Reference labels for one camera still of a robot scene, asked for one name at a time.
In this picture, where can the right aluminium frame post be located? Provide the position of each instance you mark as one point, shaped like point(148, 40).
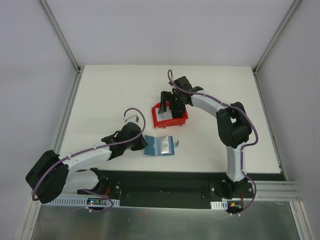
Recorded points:
point(277, 34)

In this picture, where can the white cards stack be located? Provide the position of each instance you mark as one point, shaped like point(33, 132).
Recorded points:
point(164, 116)

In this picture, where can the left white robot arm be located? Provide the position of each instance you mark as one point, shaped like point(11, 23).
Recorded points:
point(49, 175)

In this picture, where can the aluminium frame post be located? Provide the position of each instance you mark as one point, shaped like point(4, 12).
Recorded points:
point(59, 34)
point(277, 34)

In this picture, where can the red plastic bin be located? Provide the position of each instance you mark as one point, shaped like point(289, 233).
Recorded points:
point(167, 123)

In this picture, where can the white cable duct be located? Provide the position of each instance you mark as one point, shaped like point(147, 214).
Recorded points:
point(83, 201)
point(219, 205)

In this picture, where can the left white cable duct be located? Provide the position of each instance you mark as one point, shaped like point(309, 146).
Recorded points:
point(83, 201)

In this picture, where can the right white cable duct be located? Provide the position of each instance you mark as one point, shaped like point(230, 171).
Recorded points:
point(219, 205)

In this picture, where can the aluminium rail profile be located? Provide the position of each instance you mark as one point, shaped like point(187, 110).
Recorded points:
point(283, 191)

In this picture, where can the left aluminium frame post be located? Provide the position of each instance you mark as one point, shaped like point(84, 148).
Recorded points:
point(59, 34)

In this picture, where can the blue card holder wallet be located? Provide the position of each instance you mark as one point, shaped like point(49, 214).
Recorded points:
point(160, 146)

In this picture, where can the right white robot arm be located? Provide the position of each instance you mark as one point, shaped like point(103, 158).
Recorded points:
point(233, 127)

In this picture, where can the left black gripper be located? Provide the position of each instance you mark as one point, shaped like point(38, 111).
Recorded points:
point(139, 143)

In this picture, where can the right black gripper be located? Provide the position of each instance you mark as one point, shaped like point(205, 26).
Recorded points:
point(173, 99)

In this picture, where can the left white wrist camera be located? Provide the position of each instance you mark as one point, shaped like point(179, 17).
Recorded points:
point(131, 119)

